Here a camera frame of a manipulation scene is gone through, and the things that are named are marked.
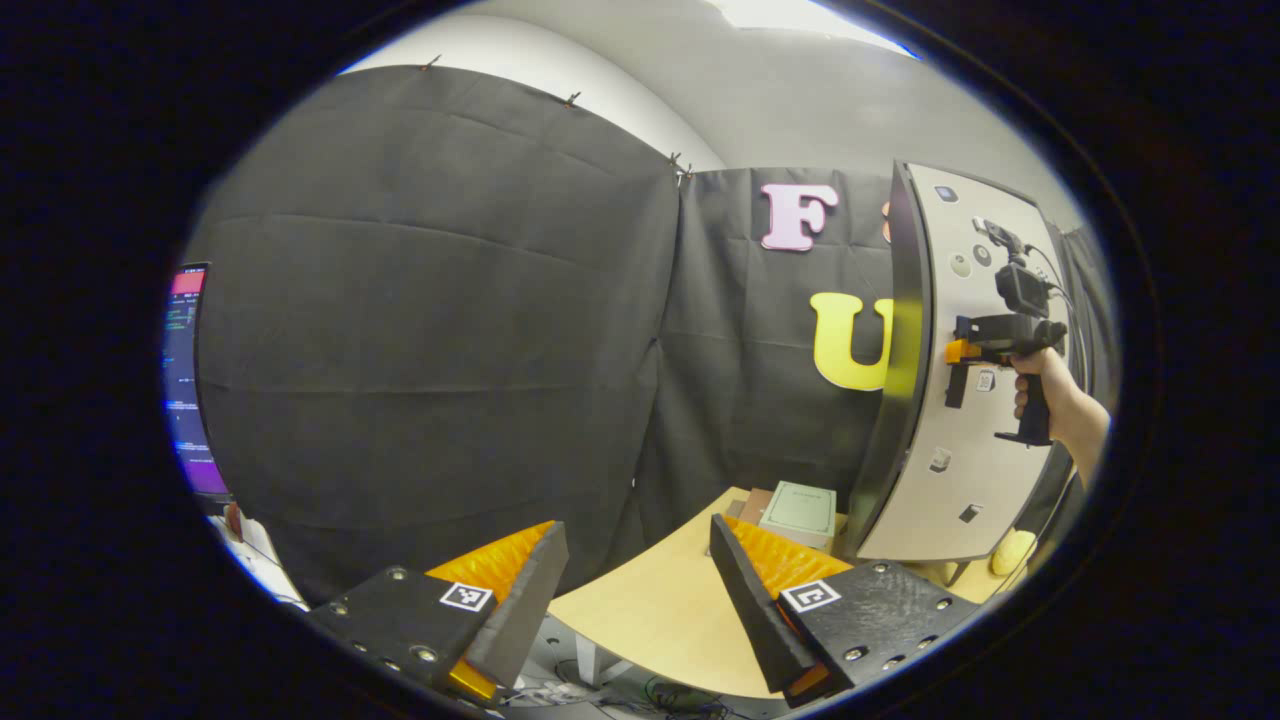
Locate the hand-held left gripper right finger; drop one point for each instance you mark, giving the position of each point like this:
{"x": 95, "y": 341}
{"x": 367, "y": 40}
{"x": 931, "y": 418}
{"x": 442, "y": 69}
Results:
{"x": 755, "y": 610}

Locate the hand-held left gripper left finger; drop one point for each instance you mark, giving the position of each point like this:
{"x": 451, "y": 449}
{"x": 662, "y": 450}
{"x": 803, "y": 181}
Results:
{"x": 520, "y": 610}

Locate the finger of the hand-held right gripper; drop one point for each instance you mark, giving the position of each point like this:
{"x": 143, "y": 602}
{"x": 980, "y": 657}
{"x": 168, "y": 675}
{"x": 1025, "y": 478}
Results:
{"x": 960, "y": 351}

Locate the grey cabinet door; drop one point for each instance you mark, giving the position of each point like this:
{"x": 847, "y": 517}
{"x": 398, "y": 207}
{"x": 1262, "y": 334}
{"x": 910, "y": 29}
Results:
{"x": 985, "y": 480}

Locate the white table leg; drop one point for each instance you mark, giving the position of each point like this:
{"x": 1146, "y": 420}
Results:
{"x": 587, "y": 660}

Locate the brown book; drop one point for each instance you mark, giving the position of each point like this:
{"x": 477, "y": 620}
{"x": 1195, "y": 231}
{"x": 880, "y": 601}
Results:
{"x": 752, "y": 505}

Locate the pale green book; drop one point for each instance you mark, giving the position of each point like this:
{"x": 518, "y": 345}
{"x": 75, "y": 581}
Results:
{"x": 800, "y": 512}

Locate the yellow rounded object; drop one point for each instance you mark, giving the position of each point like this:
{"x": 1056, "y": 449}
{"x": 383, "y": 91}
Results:
{"x": 1013, "y": 552}

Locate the black backdrop cloth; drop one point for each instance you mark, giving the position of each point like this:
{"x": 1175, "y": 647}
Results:
{"x": 430, "y": 300}

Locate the large ceiling light panel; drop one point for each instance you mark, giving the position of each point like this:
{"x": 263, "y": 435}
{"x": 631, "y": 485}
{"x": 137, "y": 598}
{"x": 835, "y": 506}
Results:
{"x": 800, "y": 18}

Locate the computer monitor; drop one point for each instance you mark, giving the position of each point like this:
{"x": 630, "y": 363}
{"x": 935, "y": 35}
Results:
{"x": 185, "y": 400}

